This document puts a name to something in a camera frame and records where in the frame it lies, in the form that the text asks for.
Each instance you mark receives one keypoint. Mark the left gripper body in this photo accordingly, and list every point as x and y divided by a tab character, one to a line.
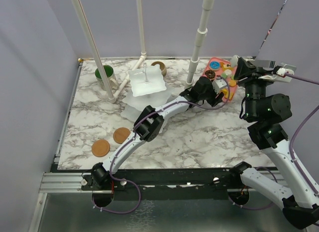
209	95

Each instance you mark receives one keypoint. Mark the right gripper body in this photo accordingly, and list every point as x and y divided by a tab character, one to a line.
253	73

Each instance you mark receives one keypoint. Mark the chocolate donut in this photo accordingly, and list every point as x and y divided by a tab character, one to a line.
210	74

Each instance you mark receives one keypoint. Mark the pink serving tray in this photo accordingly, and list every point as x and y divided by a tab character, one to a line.
221	73

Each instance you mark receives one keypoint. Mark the white tiered serving stand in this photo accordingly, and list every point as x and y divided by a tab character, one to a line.
147	88

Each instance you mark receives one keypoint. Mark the blue frosted donut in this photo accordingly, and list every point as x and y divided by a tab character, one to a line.
214	65

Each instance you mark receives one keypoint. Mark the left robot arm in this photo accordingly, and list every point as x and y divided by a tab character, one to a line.
151	120

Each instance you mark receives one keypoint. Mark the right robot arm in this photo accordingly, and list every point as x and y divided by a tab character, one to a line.
299	201

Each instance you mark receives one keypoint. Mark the orange cookie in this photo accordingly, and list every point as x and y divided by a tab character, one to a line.
232	83

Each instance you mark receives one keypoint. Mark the beige ceramic cup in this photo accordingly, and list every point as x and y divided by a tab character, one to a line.
161	66

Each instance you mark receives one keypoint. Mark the wooden coaster near stand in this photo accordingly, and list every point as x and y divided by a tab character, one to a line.
121	134

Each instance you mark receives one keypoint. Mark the wooden coaster near edge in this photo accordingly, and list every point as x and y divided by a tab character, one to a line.
100	148

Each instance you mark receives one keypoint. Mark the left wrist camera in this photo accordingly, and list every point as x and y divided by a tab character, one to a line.
219	84

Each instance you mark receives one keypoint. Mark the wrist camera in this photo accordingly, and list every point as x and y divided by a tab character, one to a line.
219	84
282	73

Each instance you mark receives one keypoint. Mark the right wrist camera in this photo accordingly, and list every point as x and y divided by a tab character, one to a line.
282	73

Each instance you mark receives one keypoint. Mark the white pvc frame middle pole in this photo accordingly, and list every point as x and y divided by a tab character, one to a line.
142	45

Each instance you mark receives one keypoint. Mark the white pvc frame pole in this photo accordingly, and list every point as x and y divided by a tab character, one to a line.
142	45
199	39
89	36

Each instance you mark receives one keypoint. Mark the white pvc frame right pole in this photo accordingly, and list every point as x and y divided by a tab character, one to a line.
199	39

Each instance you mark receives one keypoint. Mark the white pvc frame left pole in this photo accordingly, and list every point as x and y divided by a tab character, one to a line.
89	36

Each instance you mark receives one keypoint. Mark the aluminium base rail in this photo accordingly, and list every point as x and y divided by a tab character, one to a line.
73	182

